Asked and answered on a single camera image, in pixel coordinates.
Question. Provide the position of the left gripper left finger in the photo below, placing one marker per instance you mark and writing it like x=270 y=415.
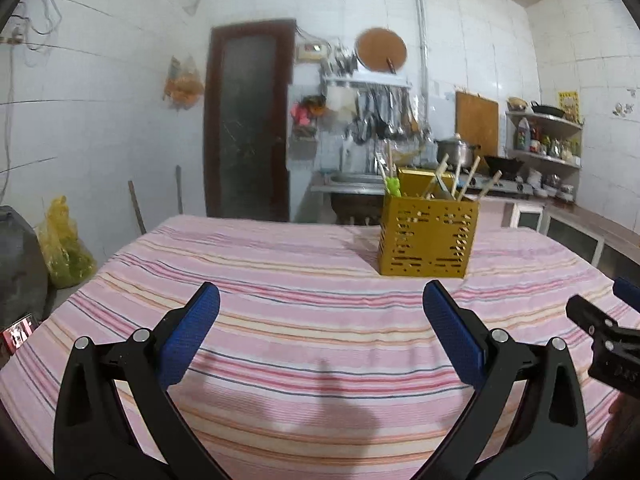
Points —
x=93 y=438

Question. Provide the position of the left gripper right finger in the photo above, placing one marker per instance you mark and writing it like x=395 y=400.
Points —
x=526 y=417

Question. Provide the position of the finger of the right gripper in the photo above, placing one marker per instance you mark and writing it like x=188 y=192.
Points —
x=597 y=324
x=627 y=292

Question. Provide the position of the grey spatula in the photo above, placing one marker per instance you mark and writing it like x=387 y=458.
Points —
x=442 y=193

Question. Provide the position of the green frog handle knife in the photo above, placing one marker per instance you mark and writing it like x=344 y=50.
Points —
x=392 y=187

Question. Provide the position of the pink kitchen cabinet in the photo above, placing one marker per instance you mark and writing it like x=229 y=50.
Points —
x=606 y=245

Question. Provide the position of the gas stove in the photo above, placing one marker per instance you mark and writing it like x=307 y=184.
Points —
x=503 y=187

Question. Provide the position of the black wok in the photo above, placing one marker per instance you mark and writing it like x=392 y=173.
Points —
x=509 y=167

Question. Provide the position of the dark grey bag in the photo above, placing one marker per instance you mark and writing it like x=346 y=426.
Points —
x=24 y=278

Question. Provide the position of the yellow plastic bag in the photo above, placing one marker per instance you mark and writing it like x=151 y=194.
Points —
x=67 y=259

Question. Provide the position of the yellow perforated utensil holder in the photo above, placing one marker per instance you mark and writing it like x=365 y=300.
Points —
x=423 y=238

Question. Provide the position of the steel cooking pot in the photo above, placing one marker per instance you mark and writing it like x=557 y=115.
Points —
x=460 y=153

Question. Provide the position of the rectangular wooden cutting board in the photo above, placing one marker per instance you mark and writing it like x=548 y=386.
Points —
x=477 y=122

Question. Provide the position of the pink striped tablecloth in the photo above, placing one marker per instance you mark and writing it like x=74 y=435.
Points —
x=317 y=367

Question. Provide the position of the wooden chopstick in holder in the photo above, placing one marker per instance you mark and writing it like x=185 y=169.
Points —
x=382 y=168

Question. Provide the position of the hanging utensil rack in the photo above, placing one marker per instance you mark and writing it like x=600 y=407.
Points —
x=372 y=105

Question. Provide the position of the steel sink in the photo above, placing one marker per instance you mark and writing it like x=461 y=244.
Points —
x=351 y=184

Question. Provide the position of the round wooden board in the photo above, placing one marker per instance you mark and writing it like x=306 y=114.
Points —
x=381 y=50

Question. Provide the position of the orange snack bag hanging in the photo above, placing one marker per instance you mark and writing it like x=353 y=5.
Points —
x=183 y=85

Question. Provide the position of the dark wooden glass door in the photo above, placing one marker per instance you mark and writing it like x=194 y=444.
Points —
x=249 y=70

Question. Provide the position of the corner wall shelf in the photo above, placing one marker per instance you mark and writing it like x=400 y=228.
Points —
x=551 y=149

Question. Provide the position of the yellow wall sticker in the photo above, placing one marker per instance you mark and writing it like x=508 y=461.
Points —
x=569 y=104

